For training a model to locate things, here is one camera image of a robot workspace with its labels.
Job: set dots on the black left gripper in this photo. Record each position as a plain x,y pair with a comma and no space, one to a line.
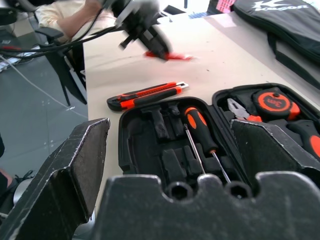
137,28

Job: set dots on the orange black utility knife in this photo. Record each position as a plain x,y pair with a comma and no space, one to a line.
142,96

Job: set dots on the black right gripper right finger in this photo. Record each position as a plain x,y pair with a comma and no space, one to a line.
265,150

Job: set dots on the steel pliers with orange grips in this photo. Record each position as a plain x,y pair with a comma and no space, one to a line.
237,108

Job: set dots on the black office chair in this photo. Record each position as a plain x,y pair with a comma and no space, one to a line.
66,72

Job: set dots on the black plastic tool case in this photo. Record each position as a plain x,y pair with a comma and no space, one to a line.
147,150

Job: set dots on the black Kason racket bag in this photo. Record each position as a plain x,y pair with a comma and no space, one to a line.
287,22

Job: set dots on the person in cream shirt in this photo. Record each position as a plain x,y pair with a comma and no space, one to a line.
75,15

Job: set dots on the small red tool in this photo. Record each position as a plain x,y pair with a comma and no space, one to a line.
177,56

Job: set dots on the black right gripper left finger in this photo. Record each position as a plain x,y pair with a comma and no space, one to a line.
62,180

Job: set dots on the orange black tape measure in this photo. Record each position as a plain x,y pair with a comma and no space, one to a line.
272,102

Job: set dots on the thin metal screwdriver shaft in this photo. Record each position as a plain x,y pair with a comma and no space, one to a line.
193,147

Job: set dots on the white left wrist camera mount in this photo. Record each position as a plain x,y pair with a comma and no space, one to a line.
135,8

